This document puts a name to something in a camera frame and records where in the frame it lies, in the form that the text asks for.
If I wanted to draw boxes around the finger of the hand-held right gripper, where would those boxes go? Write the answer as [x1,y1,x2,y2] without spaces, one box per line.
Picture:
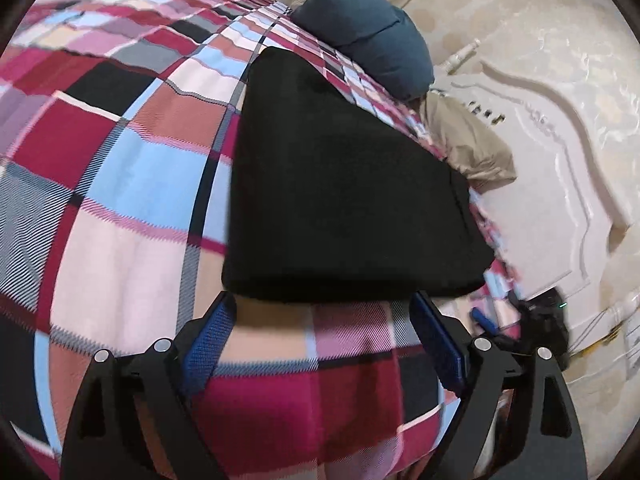
[470,309,501,339]

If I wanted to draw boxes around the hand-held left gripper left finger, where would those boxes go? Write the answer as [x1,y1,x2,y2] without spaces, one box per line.
[59,291,238,480]

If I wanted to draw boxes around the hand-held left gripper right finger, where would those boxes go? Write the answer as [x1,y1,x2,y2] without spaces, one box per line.
[409,291,589,480]

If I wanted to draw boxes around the black pants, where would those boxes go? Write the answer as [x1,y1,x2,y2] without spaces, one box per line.
[221,46,496,306]

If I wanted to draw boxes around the white headboard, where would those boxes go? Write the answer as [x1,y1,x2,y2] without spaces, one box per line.
[430,37,632,311]

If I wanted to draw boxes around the beige furry cloth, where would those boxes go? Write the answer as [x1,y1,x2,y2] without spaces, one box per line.
[417,92,518,193]

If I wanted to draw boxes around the plaid bed sheet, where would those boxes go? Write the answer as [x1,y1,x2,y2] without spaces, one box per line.
[0,0,526,480]

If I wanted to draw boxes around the teal pillow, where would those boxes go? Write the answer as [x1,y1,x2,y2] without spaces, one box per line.
[290,0,435,103]

